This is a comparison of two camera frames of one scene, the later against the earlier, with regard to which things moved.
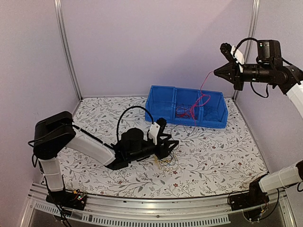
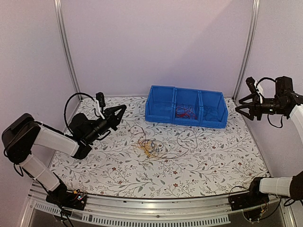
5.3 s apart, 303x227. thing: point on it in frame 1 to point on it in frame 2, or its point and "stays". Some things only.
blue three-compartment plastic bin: x=192 y=107 stays
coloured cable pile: x=168 y=160 to x=153 y=149
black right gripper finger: x=225 y=70 to x=252 y=96
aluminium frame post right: x=251 y=45 stays
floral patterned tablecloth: x=208 y=159 stays
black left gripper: x=164 y=152 to x=110 y=116
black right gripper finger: x=228 y=74 to x=251 y=111
